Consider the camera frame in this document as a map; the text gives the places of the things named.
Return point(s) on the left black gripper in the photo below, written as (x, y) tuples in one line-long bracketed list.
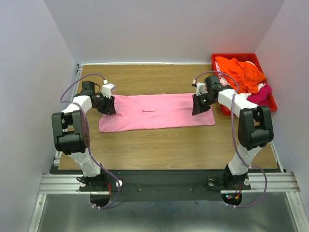
[(109, 108)]

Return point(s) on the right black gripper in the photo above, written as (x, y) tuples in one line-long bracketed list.
[(197, 108)]

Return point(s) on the light pink t shirt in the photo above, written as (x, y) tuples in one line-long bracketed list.
[(146, 112)]

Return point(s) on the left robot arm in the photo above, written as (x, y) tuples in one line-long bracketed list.
[(71, 132)]

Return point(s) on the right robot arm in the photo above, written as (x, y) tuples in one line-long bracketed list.
[(253, 132)]

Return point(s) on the orange t shirt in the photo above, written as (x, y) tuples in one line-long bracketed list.
[(246, 74)]

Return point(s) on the magenta t shirt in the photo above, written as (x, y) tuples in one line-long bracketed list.
[(260, 98)]

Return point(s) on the red plastic bin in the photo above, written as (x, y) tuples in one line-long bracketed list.
[(250, 58)]

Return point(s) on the white round knob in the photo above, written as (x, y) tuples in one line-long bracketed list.
[(118, 183)]

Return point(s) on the silver round knob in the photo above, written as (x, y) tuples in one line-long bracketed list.
[(211, 182)]

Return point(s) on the small circuit board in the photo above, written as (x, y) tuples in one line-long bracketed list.
[(233, 197)]

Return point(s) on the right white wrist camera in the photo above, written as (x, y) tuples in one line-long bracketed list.
[(200, 87)]

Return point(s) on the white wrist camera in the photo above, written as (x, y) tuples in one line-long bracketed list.
[(200, 87), (108, 89)]

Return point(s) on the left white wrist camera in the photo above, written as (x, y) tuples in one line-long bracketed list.
[(108, 89)]

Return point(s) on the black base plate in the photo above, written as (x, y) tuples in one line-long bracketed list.
[(165, 185)]

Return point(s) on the aluminium frame rail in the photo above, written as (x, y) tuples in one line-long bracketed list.
[(276, 182)]

